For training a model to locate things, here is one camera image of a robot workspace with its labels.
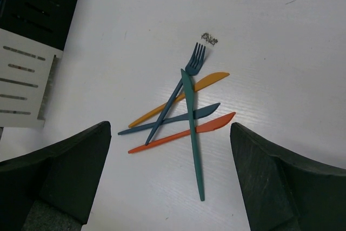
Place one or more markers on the teal plastic knife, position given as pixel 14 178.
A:
pixel 190 101

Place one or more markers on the black slotted utensil container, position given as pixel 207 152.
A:
pixel 44 21

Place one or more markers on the white slotted utensil container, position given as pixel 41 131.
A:
pixel 25 68

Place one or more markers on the blue plastic fork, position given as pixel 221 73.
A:
pixel 192 68

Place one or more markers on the blue plastic knife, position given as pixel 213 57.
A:
pixel 198 113

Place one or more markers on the orange plastic knife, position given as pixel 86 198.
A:
pixel 212 125

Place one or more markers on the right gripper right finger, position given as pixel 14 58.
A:
pixel 283 190

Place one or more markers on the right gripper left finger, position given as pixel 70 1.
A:
pixel 53 188

